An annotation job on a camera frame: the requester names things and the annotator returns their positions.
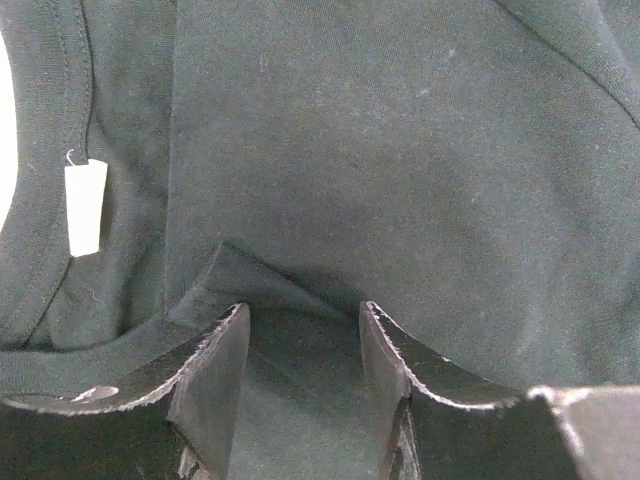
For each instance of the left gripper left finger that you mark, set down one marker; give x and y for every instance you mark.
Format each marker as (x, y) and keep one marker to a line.
(173, 418)

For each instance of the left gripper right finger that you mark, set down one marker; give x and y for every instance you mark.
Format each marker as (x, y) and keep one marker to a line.
(433, 419)

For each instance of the black t shirt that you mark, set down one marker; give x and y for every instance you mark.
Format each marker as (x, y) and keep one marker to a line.
(472, 167)

